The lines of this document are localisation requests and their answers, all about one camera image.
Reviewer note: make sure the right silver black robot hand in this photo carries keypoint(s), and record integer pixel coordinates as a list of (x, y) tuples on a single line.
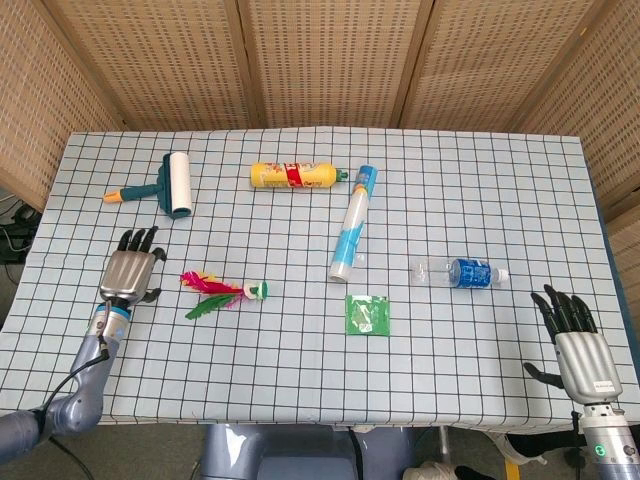
[(585, 357)]

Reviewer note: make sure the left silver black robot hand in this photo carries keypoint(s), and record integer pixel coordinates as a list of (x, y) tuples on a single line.
[(127, 272)]

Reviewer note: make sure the colourful feather shuttlecock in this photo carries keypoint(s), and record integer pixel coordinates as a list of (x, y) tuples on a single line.
[(220, 292)]

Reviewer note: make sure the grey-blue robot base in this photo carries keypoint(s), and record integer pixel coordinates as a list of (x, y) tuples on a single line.
[(300, 452)]

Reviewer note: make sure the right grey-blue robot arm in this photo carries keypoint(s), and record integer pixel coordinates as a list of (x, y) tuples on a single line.
[(612, 440)]

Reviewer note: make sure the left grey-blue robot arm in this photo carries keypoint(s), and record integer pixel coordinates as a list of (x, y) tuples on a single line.
[(87, 370)]

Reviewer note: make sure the teal lint roller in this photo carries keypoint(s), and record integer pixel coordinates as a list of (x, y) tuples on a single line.
[(175, 187)]

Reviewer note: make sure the clear water bottle blue label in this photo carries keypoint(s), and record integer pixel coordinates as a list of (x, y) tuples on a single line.
[(465, 273)]

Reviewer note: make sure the yellow bottle with green cap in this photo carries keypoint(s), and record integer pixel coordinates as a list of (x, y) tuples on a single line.
[(292, 175)]

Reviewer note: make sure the blue checked tablecloth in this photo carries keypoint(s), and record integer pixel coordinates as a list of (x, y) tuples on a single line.
[(320, 280)]

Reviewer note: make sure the woven wooden screen panel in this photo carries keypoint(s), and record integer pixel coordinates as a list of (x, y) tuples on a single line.
[(45, 90), (330, 55), (605, 100), (150, 55), (495, 55)]

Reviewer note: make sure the green foil packet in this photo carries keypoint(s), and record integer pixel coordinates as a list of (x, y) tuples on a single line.
[(367, 315)]

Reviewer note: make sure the blue white plastic bag roll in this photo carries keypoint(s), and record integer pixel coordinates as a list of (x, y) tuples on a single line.
[(352, 225)]

